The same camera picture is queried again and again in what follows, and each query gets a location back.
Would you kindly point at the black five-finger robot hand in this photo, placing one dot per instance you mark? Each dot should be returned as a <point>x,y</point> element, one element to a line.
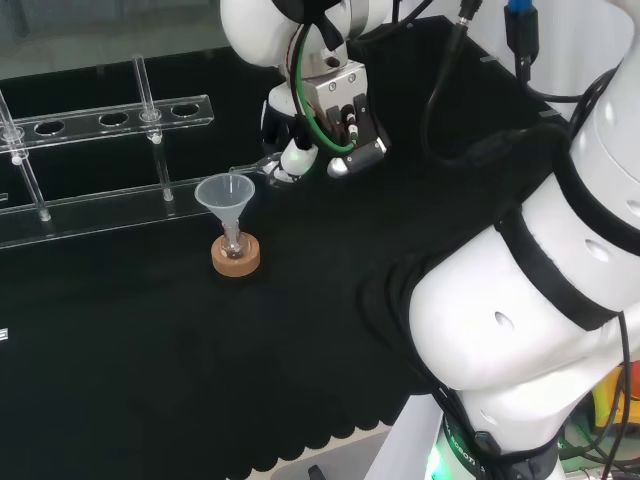
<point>297,157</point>

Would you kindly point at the translucent plastic funnel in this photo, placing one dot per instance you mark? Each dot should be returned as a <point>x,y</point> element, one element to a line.
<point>225,195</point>

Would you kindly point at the glass round-bottom flask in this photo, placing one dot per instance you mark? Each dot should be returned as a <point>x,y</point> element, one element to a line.
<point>233,247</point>

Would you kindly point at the clear acrylic funnel stand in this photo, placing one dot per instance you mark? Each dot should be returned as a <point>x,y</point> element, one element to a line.
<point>100,212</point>

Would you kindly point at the black cloth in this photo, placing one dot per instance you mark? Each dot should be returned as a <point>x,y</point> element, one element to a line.
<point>200,350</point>

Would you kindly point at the grey tape piece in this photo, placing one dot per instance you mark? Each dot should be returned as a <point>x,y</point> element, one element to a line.
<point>490,58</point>
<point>551,115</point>

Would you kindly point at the clear tape strip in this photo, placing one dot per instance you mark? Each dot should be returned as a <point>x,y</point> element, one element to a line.
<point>4,335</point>

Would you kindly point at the yellow stop button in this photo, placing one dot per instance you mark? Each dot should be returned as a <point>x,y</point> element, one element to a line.
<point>607,395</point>

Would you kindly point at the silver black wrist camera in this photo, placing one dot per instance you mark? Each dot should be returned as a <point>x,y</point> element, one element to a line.
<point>365,150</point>

